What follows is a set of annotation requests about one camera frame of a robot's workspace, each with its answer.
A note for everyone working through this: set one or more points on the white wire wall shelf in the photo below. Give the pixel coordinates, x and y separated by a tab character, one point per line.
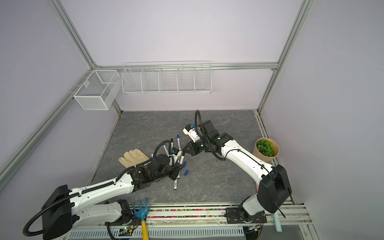
167	77

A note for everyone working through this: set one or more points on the blue garden rake yellow handle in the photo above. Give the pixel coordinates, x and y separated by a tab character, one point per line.
141	213

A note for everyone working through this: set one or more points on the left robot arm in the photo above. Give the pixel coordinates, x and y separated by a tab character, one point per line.
67	208

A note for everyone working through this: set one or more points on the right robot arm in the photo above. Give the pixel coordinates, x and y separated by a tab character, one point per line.
273	184

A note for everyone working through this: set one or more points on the beige cloth glove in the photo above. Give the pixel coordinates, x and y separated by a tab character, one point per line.
133	158

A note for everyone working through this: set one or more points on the light blue garden trowel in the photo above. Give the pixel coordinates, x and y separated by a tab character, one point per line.
277	222

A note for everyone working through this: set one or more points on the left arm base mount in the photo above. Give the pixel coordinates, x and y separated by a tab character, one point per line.
127	218

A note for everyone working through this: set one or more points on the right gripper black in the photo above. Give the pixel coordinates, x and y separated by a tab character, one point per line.
193	152

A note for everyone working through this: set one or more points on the potted green plant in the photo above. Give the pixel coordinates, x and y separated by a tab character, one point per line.
266	149

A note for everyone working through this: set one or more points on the white mesh cube basket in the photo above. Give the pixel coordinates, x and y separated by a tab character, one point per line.
99	90

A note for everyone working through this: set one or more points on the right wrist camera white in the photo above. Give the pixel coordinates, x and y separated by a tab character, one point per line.
190	131

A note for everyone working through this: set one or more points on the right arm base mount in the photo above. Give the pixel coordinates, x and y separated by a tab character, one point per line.
236	215

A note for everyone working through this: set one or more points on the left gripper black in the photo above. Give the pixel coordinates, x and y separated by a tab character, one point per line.
176	168

